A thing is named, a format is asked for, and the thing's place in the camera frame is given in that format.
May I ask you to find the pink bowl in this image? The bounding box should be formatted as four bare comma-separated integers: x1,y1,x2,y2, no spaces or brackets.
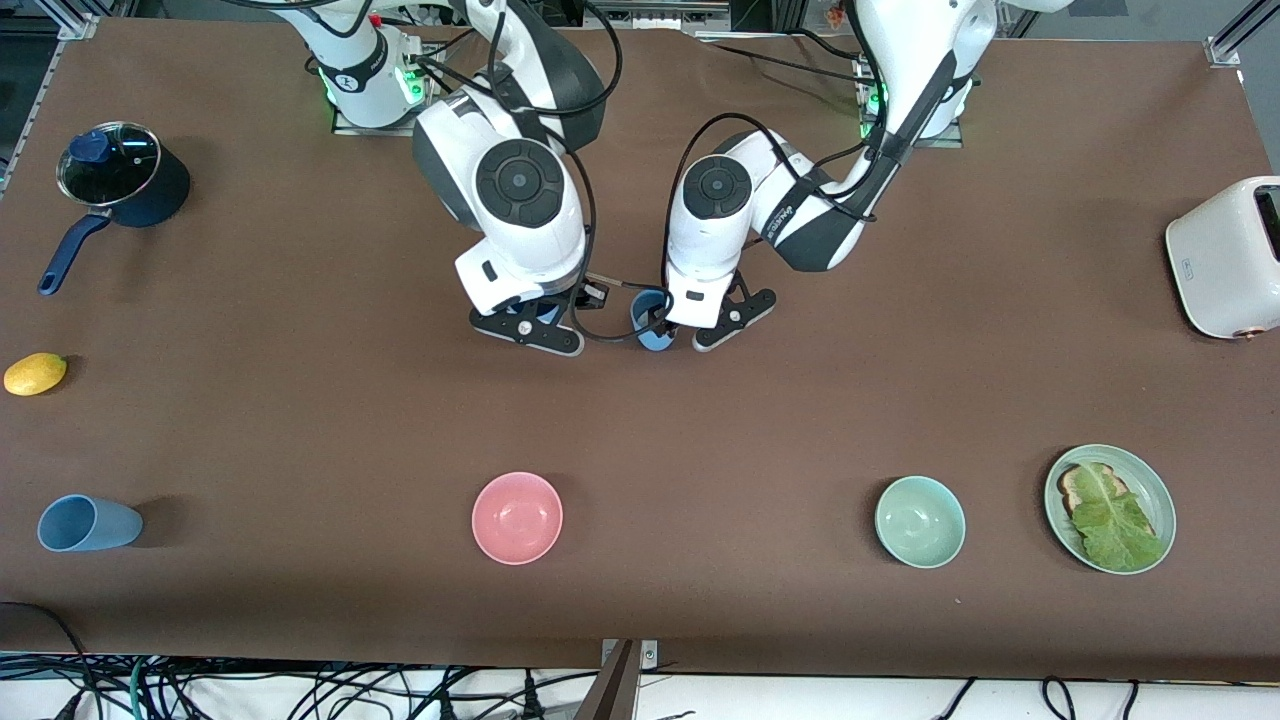
471,472,564,566

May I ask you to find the light green bowl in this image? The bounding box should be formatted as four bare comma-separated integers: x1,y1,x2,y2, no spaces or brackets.
875,475,967,570

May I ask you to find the dark blue saucepan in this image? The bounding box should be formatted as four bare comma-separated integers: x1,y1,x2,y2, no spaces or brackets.
38,122,191,297

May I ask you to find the bread slice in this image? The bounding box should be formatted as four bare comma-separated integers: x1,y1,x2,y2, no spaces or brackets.
1058,463,1156,536

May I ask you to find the glass lid with blue knob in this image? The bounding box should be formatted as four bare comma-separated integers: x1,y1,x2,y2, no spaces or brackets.
56,122,161,207

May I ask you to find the green lettuce leaf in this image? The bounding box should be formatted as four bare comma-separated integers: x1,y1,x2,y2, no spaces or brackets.
1070,464,1167,571

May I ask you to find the light green plate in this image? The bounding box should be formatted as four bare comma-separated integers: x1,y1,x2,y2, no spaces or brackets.
1044,444,1177,575

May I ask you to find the yellow lemon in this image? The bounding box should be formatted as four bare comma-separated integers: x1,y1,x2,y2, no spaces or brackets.
3,352,68,397

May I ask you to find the white toaster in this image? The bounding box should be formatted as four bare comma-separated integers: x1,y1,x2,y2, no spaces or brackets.
1165,176,1280,341

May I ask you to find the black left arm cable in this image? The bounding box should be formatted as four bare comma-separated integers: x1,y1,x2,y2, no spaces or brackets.
660,110,881,301

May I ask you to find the dark camera pole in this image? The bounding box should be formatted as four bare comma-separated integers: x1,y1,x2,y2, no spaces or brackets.
575,640,641,720

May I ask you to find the aluminium frame profile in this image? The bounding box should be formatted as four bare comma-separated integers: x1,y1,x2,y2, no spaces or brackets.
40,0,101,41
1205,0,1280,66

